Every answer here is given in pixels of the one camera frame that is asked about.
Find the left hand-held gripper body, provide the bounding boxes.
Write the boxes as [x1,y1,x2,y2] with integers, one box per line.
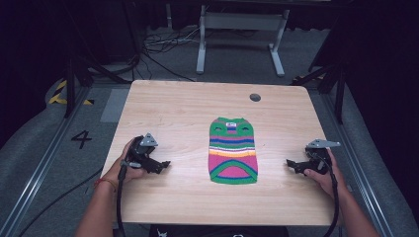
[126,132,162,173]

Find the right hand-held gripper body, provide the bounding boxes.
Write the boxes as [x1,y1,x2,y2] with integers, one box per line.
[304,138,342,176]

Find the striped knitted pet sweater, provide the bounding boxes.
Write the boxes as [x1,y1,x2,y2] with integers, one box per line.
[208,117,259,186]

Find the person's right hand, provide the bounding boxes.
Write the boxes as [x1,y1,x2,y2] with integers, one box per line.
[302,147,348,200]

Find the person's left hand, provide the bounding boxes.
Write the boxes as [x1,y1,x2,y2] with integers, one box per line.
[104,137,148,191]

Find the grey floor plate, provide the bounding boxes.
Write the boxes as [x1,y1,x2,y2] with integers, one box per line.
[100,87,130,123]

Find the black metal stand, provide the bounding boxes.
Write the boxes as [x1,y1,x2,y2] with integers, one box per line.
[291,62,348,125]
[63,48,133,119]

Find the person's dark clothing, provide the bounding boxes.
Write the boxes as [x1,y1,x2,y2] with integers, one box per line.
[148,224,290,237]

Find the yellow black hazard tape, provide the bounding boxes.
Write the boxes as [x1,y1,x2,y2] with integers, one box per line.
[47,79,95,107]

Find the aluminium floor rail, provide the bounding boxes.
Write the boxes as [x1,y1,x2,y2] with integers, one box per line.
[320,92,393,237]
[0,85,92,237]

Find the red wrist bracelet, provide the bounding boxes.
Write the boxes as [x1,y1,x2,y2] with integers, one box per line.
[94,177,119,193]

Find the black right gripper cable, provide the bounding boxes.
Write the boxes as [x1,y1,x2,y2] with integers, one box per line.
[308,151,341,237]

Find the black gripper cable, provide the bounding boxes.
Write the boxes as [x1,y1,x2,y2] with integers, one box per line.
[308,151,341,237]
[115,159,143,237]

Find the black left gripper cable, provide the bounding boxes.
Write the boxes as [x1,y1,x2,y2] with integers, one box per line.
[115,159,143,237]

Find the black floor cable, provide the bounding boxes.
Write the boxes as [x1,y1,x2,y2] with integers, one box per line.
[18,167,104,237]

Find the bundle of floor cables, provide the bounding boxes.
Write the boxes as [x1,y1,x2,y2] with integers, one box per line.
[132,25,201,83]

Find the white metal desk frame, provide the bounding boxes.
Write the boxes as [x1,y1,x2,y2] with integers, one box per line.
[196,4,292,78]

